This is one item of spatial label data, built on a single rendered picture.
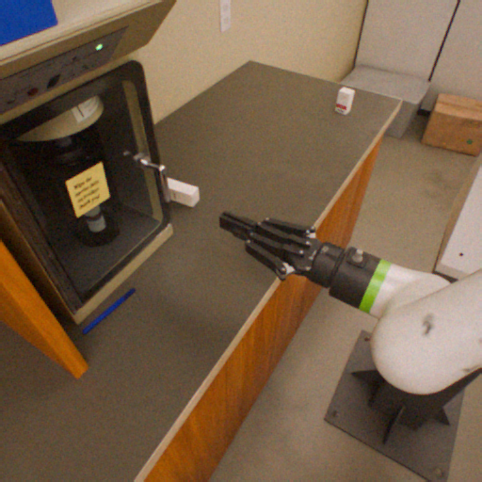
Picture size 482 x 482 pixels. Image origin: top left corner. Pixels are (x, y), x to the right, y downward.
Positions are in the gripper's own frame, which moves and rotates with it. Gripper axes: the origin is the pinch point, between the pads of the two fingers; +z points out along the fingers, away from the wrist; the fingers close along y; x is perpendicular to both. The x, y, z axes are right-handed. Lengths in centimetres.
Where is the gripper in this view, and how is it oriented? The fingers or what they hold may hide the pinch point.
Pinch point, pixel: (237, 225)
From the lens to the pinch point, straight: 71.9
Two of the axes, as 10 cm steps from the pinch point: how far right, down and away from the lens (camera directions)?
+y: -5.3, 6.2, -5.7
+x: 0.1, 6.8, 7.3
